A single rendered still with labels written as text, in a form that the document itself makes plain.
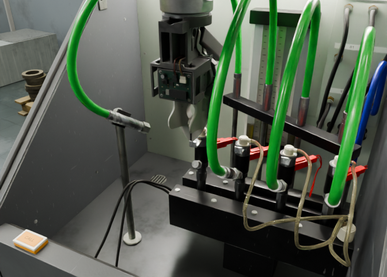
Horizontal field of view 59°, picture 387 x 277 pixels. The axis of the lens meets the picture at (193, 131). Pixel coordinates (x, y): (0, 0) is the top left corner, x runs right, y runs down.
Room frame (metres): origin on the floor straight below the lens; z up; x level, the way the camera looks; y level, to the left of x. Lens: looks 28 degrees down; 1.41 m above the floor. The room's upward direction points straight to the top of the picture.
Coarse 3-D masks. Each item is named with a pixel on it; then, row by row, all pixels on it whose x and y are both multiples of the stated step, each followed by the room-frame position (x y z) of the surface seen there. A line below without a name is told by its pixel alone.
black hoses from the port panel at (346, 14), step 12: (348, 12) 0.69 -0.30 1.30; (372, 12) 0.67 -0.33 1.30; (348, 24) 0.67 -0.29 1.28; (372, 24) 0.65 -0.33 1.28; (336, 60) 0.66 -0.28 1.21; (384, 60) 0.62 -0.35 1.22; (348, 84) 0.65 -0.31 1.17; (324, 96) 0.68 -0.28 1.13; (324, 108) 0.68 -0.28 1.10; (336, 108) 0.67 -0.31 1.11; (324, 120) 0.67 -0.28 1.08
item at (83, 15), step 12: (96, 0) 0.53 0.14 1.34; (84, 12) 0.52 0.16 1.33; (84, 24) 0.52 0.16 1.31; (72, 36) 0.51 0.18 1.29; (240, 36) 0.74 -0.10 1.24; (72, 48) 0.50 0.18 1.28; (240, 48) 0.74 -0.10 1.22; (72, 60) 0.50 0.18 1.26; (240, 60) 0.74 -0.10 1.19; (72, 72) 0.50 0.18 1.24; (240, 72) 0.74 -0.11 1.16; (72, 84) 0.50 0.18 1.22; (84, 96) 0.50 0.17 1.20; (96, 108) 0.52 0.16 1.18
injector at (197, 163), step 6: (204, 138) 0.55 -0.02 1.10; (204, 144) 0.55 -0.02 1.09; (198, 150) 0.55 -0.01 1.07; (204, 150) 0.55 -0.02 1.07; (198, 156) 0.55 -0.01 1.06; (204, 156) 0.55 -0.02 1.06; (192, 162) 0.54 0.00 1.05; (198, 162) 0.54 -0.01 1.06; (204, 162) 0.55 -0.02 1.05; (198, 168) 0.54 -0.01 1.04; (204, 168) 0.56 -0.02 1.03; (198, 174) 0.56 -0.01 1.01; (204, 174) 0.56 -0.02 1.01; (198, 180) 0.56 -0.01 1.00; (204, 180) 0.56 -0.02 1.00; (198, 186) 0.56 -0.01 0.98; (204, 186) 0.56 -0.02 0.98
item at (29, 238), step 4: (28, 232) 0.46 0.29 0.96; (20, 236) 0.45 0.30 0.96; (24, 236) 0.45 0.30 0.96; (28, 236) 0.45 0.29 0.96; (32, 236) 0.45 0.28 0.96; (36, 236) 0.45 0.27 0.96; (20, 240) 0.44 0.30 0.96; (24, 240) 0.44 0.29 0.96; (28, 240) 0.44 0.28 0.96; (32, 240) 0.44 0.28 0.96; (36, 240) 0.44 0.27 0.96; (40, 240) 0.44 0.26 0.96; (16, 244) 0.43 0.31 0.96; (28, 244) 0.43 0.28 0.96; (32, 244) 0.43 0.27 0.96; (36, 244) 0.43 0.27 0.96; (44, 244) 0.44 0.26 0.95; (24, 248) 0.43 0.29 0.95; (40, 248) 0.43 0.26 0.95; (32, 252) 0.42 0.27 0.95; (36, 252) 0.42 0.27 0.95
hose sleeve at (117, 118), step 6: (114, 114) 0.53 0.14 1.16; (120, 114) 0.55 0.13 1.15; (114, 120) 0.53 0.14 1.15; (120, 120) 0.54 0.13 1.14; (126, 120) 0.55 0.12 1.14; (132, 120) 0.56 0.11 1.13; (138, 120) 0.57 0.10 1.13; (126, 126) 0.55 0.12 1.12; (132, 126) 0.56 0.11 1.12; (138, 126) 0.56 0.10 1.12
